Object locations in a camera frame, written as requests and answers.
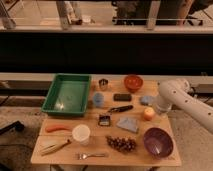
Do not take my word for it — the small black box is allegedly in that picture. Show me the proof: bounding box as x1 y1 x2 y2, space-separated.
98 115 111 126

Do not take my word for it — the purple bowl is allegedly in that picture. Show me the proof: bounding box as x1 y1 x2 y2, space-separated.
143 127 174 158

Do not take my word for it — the small metal cup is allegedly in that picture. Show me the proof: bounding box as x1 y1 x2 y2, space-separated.
98 78 109 91

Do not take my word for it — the red bowl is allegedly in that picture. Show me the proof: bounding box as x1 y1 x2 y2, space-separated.
124 75 143 93

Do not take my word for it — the blue sponge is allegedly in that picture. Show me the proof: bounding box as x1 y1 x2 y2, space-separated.
139 96 154 106

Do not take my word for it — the black office chair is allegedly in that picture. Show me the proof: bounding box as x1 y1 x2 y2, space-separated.
112 0 205 26

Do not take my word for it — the green plastic tray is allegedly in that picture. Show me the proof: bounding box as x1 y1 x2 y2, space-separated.
42 73 91 117

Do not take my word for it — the orange carrot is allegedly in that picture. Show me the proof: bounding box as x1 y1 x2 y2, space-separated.
45 125 70 133

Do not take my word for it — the bunch of dark grapes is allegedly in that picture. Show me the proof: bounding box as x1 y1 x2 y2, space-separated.
106 136 137 153

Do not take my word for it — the grey blue folded cloth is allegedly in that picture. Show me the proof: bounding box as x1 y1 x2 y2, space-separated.
117 117 138 133

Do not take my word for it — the black handled tool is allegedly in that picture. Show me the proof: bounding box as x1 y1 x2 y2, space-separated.
107 105 133 114

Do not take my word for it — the light blue cup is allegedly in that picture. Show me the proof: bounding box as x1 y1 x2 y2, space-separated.
92 93 104 108

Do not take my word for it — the metal fork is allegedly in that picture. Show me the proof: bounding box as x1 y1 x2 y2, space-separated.
76 153 108 160

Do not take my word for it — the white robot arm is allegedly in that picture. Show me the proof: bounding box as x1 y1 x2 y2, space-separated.
153 78 213 134

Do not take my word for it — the white cup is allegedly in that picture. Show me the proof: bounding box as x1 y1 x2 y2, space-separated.
72 124 91 145

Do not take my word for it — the orange yellow apple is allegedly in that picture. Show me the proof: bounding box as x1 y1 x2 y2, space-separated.
143 107 155 121

